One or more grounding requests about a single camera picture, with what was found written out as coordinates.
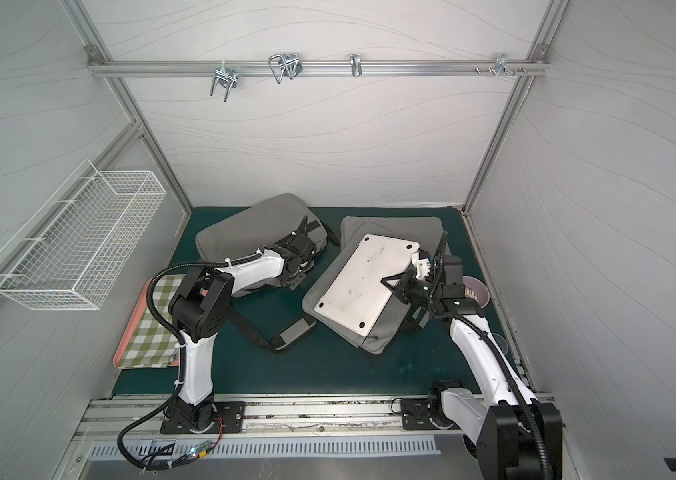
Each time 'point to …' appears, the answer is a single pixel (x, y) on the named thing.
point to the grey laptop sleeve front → (392, 317)
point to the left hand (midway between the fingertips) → (287, 274)
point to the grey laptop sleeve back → (418, 230)
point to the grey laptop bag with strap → (248, 230)
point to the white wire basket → (70, 253)
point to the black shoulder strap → (296, 330)
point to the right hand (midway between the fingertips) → (383, 280)
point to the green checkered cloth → (154, 344)
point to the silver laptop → (357, 292)
